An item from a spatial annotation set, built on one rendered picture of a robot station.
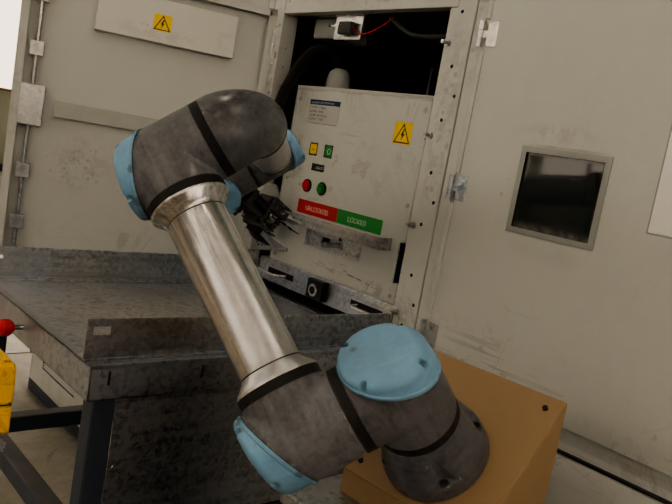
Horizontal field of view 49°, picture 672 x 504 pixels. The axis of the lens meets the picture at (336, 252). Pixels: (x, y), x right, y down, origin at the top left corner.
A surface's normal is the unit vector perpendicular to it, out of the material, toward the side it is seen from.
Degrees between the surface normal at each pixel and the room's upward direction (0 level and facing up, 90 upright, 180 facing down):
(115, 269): 90
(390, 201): 90
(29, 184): 90
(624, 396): 90
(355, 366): 39
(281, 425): 73
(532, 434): 45
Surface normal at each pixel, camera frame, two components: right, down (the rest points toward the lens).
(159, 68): 0.33, 0.18
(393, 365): -0.26, -0.76
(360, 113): -0.75, -0.04
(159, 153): -0.11, -0.23
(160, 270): 0.64, 0.22
